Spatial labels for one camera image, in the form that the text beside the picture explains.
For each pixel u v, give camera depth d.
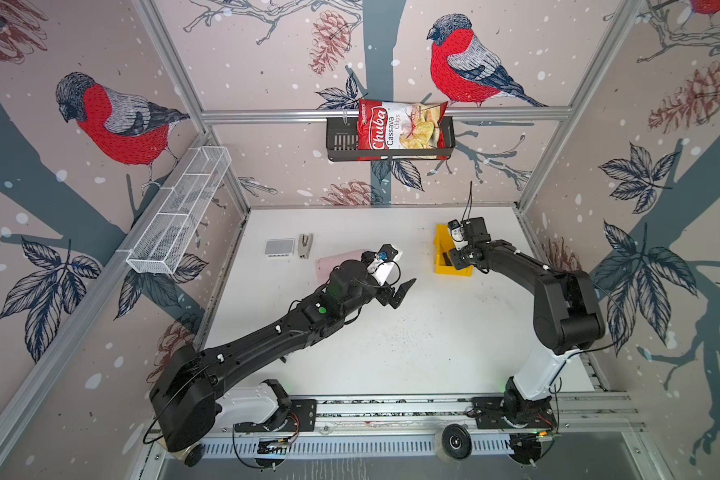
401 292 0.66
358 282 0.55
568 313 0.49
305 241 1.08
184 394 0.39
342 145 0.94
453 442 0.61
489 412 0.75
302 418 0.73
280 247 1.07
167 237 0.72
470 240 0.76
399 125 0.88
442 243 1.06
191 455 0.66
